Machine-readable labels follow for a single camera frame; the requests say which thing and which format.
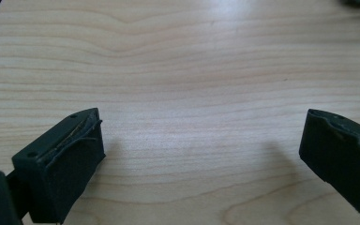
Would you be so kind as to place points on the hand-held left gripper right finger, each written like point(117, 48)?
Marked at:
point(343, 150)

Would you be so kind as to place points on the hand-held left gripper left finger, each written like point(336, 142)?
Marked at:
point(62, 162)

